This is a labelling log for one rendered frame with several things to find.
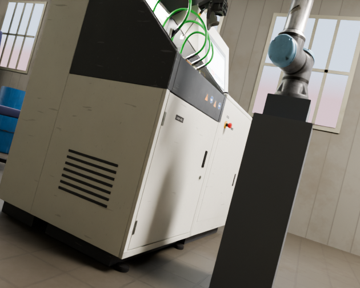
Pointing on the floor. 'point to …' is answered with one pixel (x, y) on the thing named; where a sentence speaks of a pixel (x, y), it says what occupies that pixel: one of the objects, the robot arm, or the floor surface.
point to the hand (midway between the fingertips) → (207, 27)
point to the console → (215, 175)
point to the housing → (40, 109)
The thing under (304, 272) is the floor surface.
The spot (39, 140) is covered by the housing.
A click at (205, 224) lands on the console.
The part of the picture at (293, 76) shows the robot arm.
